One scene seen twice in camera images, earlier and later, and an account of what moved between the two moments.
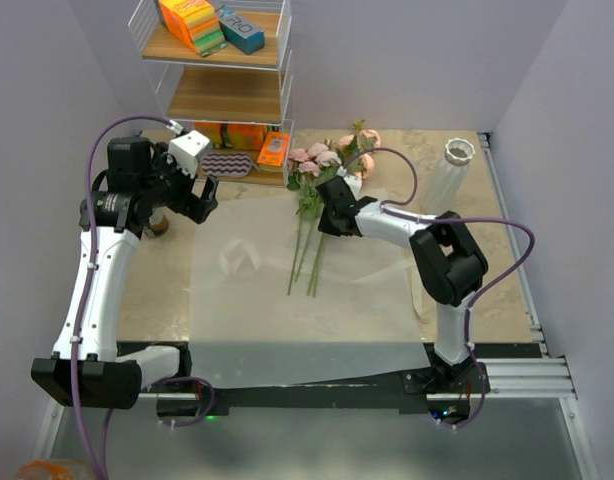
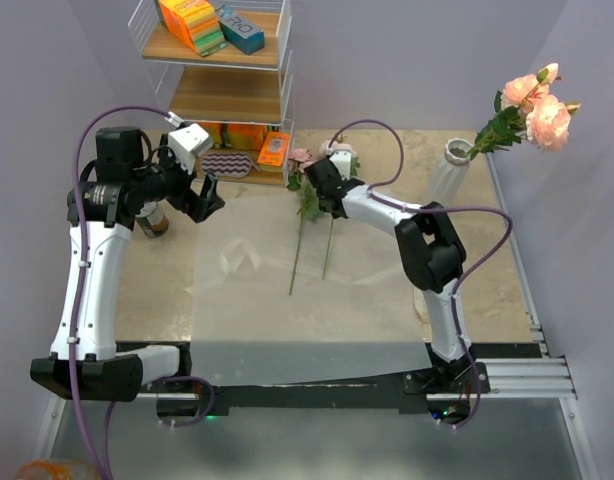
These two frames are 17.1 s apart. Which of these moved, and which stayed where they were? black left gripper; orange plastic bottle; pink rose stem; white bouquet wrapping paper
Moved: pink rose stem
Stayed: orange plastic bottle; black left gripper; white bouquet wrapping paper
